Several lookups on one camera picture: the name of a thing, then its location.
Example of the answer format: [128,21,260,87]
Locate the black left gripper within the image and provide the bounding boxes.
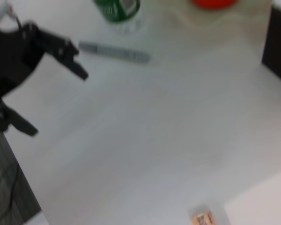
[0,22,89,137]

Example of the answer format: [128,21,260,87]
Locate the grey glitter marker pen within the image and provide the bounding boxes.
[78,40,152,64]

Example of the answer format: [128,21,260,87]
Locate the clear water bottle green label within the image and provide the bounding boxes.
[92,0,144,35]

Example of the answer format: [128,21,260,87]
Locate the red-orange fruit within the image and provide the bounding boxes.
[191,0,236,10]

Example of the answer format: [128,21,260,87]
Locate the tan eraser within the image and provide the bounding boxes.
[191,210,214,225]

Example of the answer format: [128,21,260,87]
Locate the pale green glass fruit plate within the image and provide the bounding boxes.
[152,0,272,33]

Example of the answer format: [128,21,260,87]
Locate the black mesh pen holder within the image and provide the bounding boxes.
[261,4,281,88]

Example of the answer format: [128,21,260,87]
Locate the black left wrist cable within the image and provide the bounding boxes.
[8,6,24,32]

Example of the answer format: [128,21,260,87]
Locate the black floor cable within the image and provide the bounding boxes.
[0,163,22,225]

